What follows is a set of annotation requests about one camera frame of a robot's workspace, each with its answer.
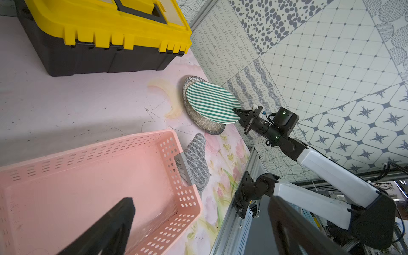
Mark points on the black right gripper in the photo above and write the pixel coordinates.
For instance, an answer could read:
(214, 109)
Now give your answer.
(276, 129)

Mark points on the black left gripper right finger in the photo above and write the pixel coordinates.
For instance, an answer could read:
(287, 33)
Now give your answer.
(294, 235)

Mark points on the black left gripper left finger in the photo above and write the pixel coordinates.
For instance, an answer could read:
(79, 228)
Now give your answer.
(109, 235)

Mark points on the speckled grey round plate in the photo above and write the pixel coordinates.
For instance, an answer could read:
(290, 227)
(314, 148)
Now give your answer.
(206, 125)

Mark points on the green white striped plate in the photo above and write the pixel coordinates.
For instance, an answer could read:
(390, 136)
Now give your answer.
(213, 102)

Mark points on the grey knitted dish cloth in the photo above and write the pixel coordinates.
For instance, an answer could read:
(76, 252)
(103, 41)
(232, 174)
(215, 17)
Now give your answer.
(192, 164)

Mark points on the pink perforated plastic basket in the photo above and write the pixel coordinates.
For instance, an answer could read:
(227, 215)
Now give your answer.
(48, 202)

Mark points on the yellow and black toolbox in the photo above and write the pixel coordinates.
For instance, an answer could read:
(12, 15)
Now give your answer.
(81, 37)

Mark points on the aluminium mounting rail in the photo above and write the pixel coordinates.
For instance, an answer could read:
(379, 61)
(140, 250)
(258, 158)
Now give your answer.
(232, 237)

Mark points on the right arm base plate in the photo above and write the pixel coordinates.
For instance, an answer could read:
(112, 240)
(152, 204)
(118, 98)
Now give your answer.
(245, 193)

